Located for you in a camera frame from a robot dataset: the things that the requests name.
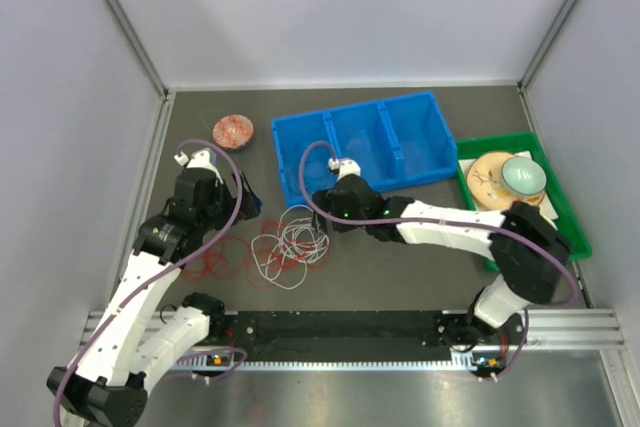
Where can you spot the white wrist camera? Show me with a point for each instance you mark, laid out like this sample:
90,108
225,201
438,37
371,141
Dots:
204,159
343,167

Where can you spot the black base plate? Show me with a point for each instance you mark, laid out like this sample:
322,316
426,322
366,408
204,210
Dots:
357,336

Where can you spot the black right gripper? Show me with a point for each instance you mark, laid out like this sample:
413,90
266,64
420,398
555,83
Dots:
327,200

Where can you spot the tan patterned plate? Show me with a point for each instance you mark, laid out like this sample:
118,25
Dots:
498,178

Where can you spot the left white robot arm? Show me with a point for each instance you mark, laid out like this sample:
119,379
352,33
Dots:
111,378

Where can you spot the aluminium frame right post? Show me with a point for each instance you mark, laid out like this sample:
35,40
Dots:
547,43

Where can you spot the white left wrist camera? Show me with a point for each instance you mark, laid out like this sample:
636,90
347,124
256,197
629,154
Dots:
204,159

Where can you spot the green plastic tray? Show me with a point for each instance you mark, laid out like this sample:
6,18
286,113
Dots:
567,224

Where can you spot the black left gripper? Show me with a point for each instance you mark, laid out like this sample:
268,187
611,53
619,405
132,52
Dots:
251,204

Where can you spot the aluminium frame left post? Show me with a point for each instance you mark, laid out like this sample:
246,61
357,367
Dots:
136,46

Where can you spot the blue three-compartment bin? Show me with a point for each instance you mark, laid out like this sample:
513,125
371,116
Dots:
398,142

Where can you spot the red patterned small plate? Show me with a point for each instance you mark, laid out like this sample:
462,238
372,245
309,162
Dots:
233,132

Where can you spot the light green bowl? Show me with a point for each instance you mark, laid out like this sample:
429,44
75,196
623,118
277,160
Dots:
523,176

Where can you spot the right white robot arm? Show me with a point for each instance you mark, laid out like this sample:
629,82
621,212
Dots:
530,253

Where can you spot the aluminium frame post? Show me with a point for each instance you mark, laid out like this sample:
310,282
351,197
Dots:
136,46
547,43

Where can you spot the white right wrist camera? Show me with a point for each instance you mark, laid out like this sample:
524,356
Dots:
343,167

